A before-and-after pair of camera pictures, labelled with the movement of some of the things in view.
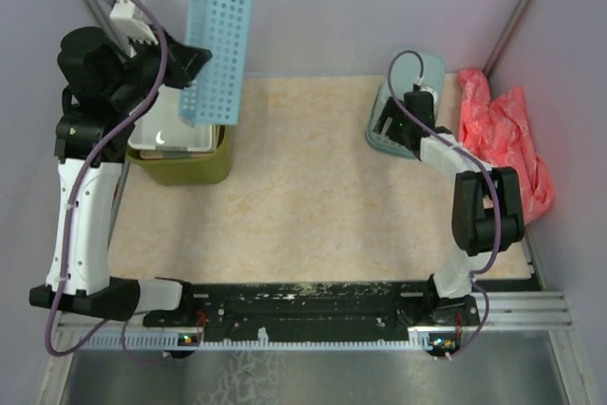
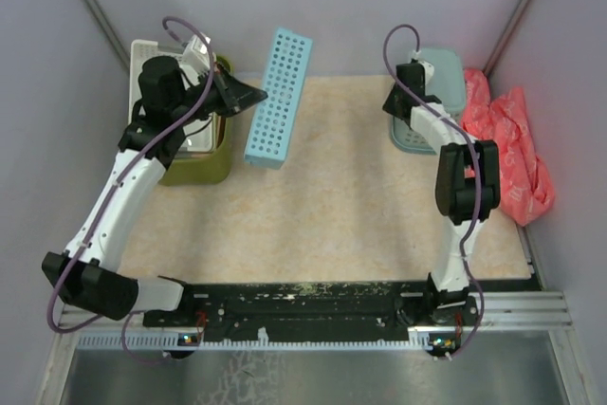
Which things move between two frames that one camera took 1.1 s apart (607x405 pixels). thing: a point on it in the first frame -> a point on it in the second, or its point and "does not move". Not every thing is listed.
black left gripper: [185, 63] -> [235, 96]
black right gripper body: [397, 126] -> [393, 97]
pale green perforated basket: [433, 78] -> [448, 82]
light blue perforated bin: [219, 23] -> [274, 123]
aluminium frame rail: [522, 311] does not move
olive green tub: [189, 168] does not move
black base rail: [319, 311] does not move
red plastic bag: [497, 129] does not move
